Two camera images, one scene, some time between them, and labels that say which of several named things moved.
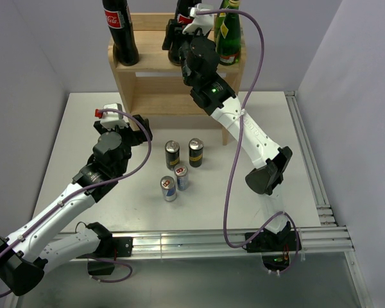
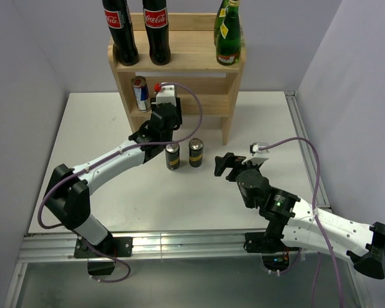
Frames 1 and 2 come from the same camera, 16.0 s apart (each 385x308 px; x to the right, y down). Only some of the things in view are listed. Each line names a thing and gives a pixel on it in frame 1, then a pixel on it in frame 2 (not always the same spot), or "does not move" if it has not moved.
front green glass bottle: (228, 42) does not move
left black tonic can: (172, 154) does not move
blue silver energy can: (169, 188) -> (142, 91)
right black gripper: (169, 34) -> (229, 160)
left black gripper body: (124, 162) -> (178, 121)
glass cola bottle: (183, 10) -> (156, 18)
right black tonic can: (196, 147) does not move
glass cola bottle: (119, 23) does not move
